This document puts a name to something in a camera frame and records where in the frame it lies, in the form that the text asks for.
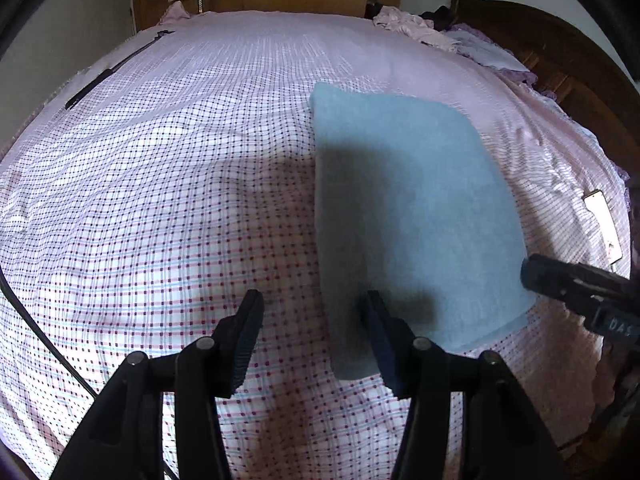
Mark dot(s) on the pink crumpled garment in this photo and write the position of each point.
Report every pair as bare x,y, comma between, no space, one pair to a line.
405,22

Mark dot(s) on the long black rod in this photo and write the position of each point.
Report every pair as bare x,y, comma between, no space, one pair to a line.
90,87

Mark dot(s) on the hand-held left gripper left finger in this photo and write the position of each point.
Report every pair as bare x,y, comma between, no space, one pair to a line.
248,340

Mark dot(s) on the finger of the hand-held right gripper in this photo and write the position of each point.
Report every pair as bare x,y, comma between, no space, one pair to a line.
555,280

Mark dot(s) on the wooden headboard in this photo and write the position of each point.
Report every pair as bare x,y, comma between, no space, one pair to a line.
550,45

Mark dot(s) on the dark crumpled garment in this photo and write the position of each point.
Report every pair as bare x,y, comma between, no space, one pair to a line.
445,16

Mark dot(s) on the white phone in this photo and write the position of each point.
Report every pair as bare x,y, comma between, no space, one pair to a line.
602,225

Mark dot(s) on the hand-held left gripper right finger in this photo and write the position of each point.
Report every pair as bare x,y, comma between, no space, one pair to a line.
385,352

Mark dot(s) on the lavender pillow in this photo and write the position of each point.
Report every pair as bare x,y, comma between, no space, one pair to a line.
485,50

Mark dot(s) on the blue towel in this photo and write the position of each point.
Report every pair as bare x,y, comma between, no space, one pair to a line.
410,185

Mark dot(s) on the checked pink bed sheet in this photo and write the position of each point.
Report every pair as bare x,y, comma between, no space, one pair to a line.
150,185

